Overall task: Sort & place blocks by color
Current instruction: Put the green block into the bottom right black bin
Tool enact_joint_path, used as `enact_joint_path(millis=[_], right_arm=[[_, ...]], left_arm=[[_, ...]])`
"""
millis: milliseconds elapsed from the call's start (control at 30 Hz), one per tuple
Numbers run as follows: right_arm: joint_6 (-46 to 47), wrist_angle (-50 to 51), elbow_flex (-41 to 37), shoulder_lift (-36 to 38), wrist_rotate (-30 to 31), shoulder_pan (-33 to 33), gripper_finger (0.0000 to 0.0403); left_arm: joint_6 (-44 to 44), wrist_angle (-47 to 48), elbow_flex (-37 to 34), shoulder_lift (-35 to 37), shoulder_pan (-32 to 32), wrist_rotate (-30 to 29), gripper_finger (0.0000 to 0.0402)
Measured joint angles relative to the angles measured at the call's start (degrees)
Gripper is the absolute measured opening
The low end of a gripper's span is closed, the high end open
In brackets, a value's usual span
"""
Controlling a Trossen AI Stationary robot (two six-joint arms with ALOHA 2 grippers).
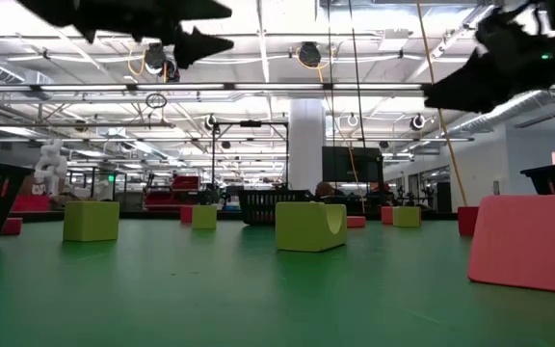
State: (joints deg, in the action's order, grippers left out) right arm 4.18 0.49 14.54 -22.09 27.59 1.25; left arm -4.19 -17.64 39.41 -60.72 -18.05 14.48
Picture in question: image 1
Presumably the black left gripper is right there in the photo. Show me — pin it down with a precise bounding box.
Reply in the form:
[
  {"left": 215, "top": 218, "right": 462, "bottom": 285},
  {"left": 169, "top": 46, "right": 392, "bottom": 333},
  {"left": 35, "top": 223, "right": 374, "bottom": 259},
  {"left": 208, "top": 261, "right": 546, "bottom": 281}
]
[{"left": 16, "top": 0, "right": 236, "bottom": 70}]

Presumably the small green foam cube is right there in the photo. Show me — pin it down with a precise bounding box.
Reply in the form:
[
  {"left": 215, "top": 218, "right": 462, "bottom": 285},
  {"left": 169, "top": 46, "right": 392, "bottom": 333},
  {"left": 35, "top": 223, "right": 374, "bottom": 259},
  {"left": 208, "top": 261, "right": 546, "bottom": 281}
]
[
  {"left": 392, "top": 205, "right": 423, "bottom": 228},
  {"left": 191, "top": 204, "right": 219, "bottom": 230}
]

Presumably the large pink foam block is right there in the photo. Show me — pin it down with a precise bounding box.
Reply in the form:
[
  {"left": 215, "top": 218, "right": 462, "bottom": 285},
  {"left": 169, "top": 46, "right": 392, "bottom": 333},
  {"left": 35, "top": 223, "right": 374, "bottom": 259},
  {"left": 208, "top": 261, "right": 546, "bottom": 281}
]
[{"left": 466, "top": 194, "right": 555, "bottom": 296}]

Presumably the green foam arch block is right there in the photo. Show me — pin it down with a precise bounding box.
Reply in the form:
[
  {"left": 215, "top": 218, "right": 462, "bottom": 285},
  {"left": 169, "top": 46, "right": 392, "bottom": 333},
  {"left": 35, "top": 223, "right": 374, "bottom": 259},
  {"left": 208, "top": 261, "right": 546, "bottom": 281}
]
[{"left": 275, "top": 200, "right": 349, "bottom": 254}]

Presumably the large green foam cube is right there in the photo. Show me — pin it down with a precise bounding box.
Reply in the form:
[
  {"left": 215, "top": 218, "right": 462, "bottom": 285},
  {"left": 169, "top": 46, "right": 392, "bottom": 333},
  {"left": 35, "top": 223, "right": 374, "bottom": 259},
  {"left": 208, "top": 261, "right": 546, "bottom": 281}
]
[{"left": 62, "top": 200, "right": 120, "bottom": 243}]

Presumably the long ceiling light bar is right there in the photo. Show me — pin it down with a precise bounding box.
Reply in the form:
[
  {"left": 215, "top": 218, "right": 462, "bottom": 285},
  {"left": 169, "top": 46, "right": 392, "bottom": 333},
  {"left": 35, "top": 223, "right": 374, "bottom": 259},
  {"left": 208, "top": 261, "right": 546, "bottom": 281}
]
[{"left": 0, "top": 82, "right": 426, "bottom": 93}]

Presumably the red bin shelf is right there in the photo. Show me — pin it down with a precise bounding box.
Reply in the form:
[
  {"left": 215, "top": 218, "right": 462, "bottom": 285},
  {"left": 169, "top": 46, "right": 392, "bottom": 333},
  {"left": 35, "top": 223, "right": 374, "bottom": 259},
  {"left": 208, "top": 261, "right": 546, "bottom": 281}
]
[{"left": 144, "top": 174, "right": 201, "bottom": 212}]

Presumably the white building pillar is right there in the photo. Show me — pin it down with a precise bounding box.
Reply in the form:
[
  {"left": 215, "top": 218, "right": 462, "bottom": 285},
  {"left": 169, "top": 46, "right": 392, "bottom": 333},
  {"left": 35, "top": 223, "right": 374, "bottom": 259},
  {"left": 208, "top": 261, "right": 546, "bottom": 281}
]
[{"left": 288, "top": 97, "right": 328, "bottom": 192}]

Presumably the black monitor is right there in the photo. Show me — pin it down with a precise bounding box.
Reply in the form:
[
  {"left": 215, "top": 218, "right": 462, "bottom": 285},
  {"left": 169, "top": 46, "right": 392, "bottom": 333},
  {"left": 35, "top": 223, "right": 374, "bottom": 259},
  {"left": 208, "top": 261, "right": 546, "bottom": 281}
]
[{"left": 321, "top": 146, "right": 384, "bottom": 184}]

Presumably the person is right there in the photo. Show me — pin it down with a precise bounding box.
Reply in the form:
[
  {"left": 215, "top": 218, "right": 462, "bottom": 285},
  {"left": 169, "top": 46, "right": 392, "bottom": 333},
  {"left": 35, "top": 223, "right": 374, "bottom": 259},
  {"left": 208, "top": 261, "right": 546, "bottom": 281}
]
[{"left": 314, "top": 180, "right": 337, "bottom": 199}]

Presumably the red cabinet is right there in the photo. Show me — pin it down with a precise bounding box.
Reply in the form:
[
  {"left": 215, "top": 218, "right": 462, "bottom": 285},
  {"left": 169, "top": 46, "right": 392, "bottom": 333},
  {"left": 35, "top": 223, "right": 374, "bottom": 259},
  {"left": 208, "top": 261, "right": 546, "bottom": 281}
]
[{"left": 11, "top": 194, "right": 51, "bottom": 214}]

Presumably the black cable coil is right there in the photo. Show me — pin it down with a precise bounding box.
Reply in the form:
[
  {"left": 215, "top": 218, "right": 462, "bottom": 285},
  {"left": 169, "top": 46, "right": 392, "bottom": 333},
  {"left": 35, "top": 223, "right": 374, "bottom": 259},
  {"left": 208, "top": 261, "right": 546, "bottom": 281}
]
[{"left": 145, "top": 92, "right": 169, "bottom": 110}]

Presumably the thick yellow hanging cable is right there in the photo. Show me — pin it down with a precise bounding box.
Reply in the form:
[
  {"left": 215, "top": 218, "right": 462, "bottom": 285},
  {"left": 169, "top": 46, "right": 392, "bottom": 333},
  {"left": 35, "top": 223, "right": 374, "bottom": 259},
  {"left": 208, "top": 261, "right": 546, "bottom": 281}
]
[{"left": 415, "top": 0, "right": 469, "bottom": 211}]

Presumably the black metal frame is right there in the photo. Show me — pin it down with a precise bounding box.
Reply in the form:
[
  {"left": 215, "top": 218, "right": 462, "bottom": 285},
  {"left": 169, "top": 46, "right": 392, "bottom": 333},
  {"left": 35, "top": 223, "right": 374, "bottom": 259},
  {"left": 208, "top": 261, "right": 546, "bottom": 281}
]
[{"left": 210, "top": 120, "right": 290, "bottom": 190}]

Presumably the black hanging cable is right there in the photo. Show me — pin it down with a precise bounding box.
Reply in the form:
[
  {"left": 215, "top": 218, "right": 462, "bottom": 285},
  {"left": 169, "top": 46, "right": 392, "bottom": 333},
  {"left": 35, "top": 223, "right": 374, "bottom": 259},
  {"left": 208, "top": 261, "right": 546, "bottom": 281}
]
[
  {"left": 326, "top": 0, "right": 337, "bottom": 194},
  {"left": 347, "top": 0, "right": 367, "bottom": 213}
]

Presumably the thin yellow hanging cable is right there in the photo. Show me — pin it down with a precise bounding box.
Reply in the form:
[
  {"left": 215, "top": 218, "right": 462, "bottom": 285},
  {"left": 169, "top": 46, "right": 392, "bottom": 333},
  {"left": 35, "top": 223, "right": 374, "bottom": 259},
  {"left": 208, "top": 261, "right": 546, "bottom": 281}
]
[{"left": 318, "top": 67, "right": 366, "bottom": 214}]

